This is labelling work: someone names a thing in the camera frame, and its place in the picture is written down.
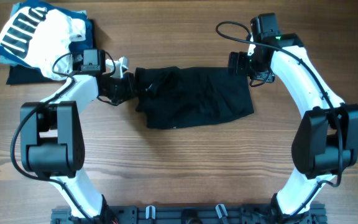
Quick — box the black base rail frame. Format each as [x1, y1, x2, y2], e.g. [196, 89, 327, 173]
[50, 204, 328, 224]

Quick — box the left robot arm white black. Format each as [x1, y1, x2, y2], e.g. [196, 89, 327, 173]
[15, 73, 137, 223]

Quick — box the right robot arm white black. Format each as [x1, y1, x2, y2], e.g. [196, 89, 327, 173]
[242, 31, 358, 220]

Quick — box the black polo shirt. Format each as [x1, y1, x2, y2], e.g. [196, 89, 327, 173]
[135, 67, 254, 129]

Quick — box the black folded garment bottom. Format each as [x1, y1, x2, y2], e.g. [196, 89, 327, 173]
[6, 19, 96, 85]

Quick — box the blue folded shirt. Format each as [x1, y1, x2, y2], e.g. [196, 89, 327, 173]
[0, 1, 90, 68]

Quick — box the white black printed folded shirt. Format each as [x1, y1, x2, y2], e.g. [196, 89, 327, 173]
[0, 6, 86, 81]

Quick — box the light grey folded garment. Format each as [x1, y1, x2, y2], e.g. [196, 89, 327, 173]
[0, 1, 89, 67]

